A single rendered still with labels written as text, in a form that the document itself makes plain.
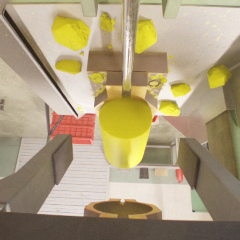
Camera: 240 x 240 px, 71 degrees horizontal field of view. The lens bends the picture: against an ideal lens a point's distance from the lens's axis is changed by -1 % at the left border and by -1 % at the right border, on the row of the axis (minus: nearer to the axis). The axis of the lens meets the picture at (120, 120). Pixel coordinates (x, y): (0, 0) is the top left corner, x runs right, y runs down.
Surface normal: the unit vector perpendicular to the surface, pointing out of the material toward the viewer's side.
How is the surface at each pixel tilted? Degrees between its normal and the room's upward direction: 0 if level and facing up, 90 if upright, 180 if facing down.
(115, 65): 90
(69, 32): 20
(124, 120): 106
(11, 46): 0
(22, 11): 0
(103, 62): 90
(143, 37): 32
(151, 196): 90
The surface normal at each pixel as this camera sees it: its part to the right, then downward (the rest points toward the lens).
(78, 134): 0.09, -0.31
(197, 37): -0.04, 0.95
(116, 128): 0.00, -0.57
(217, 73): -0.43, -0.33
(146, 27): 0.59, -0.07
